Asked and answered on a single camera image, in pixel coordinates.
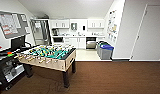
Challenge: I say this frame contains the white kitchen drawer unit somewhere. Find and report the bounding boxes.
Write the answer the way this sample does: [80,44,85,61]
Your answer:
[62,36,70,49]

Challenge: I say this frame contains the white upper kitchen cabinet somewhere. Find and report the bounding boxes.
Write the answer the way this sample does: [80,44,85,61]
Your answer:
[49,19,71,30]
[87,18,106,30]

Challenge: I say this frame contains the white base cabinet with doors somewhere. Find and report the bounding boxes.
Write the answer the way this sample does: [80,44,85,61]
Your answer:
[68,36,87,50]

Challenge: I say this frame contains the grey paper towel dispenser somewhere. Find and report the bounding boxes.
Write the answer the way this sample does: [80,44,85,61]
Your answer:
[70,22,78,32]

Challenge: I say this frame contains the black built-in microwave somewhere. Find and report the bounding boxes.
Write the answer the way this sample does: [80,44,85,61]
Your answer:
[52,36,65,44]

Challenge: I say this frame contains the grey bin with blue lid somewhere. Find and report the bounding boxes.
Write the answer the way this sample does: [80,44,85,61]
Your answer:
[99,44,115,61]

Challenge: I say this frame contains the black coffee machine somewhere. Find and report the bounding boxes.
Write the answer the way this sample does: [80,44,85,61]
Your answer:
[51,28,60,37]

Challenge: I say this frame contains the wooden foosball table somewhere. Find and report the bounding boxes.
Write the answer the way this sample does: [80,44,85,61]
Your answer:
[14,44,78,89]

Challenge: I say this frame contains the stainless steel fridge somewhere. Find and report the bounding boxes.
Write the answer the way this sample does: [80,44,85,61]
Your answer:
[30,18,52,46]

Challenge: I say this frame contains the white fridge notice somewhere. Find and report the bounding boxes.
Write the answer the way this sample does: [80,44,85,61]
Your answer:
[34,21,42,30]

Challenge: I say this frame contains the black computer monitor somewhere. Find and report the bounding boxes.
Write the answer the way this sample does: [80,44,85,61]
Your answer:
[10,35,27,52]

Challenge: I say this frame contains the white panel door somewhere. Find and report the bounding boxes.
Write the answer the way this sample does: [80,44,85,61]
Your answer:
[130,3,160,62]

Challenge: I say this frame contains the black wheeled cart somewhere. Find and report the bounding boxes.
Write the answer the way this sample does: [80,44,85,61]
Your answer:
[0,46,33,92]

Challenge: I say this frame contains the black wall soap dispenser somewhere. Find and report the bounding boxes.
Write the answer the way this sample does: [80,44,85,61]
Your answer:
[81,24,87,33]

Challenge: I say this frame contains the large colourful wall poster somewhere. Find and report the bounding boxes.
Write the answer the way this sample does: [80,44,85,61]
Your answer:
[106,9,119,34]

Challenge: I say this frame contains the grey wall bulletin board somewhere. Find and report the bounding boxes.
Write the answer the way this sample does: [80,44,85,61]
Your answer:
[0,10,32,40]

